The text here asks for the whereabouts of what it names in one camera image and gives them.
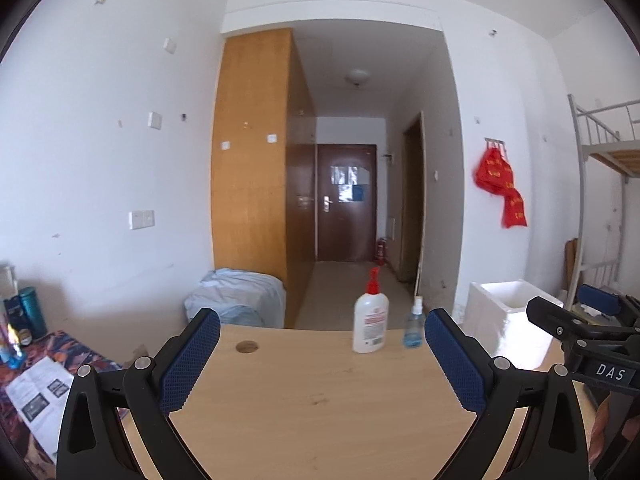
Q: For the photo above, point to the light blue bedding bundle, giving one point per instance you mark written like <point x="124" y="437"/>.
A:
<point x="235" y="295"/>

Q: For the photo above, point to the person's right hand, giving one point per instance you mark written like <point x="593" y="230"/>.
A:
<point x="602" y="425"/>

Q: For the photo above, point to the teal tumbler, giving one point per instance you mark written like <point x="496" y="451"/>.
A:
<point x="32" y="312"/>

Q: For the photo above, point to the white foam box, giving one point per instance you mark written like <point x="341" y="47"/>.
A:
<point x="495" y="330"/>

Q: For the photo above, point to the small blue bottle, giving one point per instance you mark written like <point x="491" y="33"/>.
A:
<point x="16" y="356"/>

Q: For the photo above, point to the white paper leaflet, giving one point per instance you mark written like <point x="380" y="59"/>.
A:
<point x="42" y="390"/>

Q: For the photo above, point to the brown side door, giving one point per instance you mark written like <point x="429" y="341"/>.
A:
<point x="414" y="195"/>

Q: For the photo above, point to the white sheet on door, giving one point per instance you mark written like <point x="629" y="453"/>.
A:
<point x="345" y="192"/>

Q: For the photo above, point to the dark blue bottle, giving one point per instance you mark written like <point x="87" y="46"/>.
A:
<point x="12" y="317"/>

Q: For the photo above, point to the leaning wooden board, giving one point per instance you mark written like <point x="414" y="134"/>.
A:
<point x="570" y="260"/>

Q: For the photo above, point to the blue sheet on door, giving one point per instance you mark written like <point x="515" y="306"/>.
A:
<point x="358" y="192"/>

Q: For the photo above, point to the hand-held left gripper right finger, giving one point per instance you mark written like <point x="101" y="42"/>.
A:
<point x="452" y="360"/>

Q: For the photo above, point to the red cloth bag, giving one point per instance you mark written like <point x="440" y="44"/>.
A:
<point x="509" y="177"/>
<point x="490" y="170"/>
<point x="514" y="210"/>

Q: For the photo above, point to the blue spray bottle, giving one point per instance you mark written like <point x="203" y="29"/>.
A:
<point x="414" y="332"/>

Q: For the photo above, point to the white pump bottle red cap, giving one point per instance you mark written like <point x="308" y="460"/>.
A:
<point x="370" y="322"/>

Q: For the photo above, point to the metal wall hook rack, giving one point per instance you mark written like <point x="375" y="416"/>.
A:
<point x="495" y="141"/>

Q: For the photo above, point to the dark brown entry door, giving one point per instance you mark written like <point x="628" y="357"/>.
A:
<point x="345" y="230"/>

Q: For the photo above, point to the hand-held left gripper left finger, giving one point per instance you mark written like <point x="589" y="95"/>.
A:
<point x="192" y="360"/>

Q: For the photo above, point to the wooden wardrobe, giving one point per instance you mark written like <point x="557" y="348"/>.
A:
<point x="255" y="160"/>

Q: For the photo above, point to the printed blanket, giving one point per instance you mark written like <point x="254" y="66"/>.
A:
<point x="75" y="355"/>

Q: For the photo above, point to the double white light switch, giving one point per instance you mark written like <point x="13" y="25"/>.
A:
<point x="141" y="218"/>

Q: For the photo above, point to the round ceiling lamp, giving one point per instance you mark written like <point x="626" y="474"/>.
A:
<point x="357" y="78"/>

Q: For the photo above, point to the white wall socket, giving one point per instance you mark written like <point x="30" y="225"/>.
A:
<point x="170" y="45"/>
<point x="155" y="120"/>

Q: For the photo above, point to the metal bunk bed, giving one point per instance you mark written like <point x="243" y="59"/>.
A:
<point x="582" y="185"/>

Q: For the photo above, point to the silvery sheet on door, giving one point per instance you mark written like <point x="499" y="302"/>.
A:
<point x="345" y="173"/>

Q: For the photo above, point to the pale wooden stick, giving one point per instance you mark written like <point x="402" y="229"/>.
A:
<point x="419" y="275"/>

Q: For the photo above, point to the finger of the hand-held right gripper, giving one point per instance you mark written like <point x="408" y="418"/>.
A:
<point x="600" y="301"/>
<point x="560" y="320"/>

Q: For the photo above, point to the red fire extinguisher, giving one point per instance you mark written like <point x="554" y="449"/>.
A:
<point x="381" y="251"/>

